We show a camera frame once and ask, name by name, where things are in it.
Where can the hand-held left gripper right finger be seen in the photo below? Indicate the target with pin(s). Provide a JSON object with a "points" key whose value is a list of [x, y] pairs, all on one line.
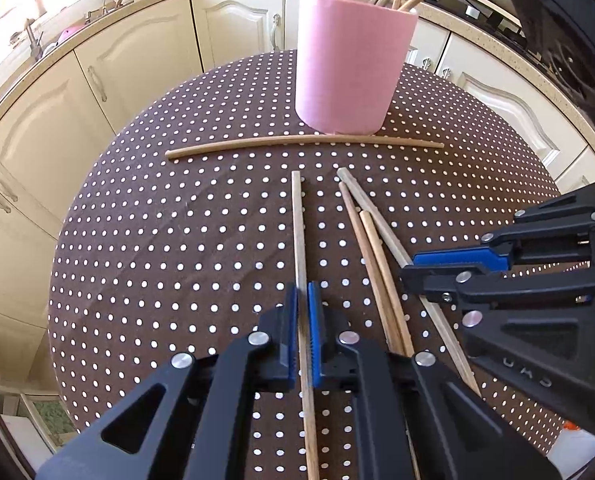
{"points": [[313, 335]]}

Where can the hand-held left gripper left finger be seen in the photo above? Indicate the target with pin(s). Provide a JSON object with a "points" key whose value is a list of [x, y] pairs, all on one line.
{"points": [[292, 332]]}

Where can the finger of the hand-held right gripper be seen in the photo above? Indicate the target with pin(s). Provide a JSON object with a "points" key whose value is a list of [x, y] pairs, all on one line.
{"points": [[452, 259], [427, 280]]}

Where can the pink cup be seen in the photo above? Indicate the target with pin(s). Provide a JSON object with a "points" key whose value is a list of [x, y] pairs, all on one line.
{"points": [[347, 60]]}

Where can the brown polka dot tablecloth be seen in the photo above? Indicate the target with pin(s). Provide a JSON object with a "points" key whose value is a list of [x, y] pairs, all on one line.
{"points": [[177, 260]]}

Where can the orange and white package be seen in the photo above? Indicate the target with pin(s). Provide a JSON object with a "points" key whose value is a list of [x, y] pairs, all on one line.
{"points": [[572, 447]]}

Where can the black gas stove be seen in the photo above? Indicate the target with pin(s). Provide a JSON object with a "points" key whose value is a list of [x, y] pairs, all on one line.
{"points": [[562, 50]]}

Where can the beige speckled countertop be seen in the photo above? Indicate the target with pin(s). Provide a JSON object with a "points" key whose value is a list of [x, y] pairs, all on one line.
{"points": [[27, 87]]}

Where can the pink plastic bowl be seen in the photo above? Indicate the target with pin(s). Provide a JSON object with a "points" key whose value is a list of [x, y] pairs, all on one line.
{"points": [[70, 35]]}

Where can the metal sink faucet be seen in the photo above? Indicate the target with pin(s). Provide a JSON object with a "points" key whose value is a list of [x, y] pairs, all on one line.
{"points": [[30, 35]]}

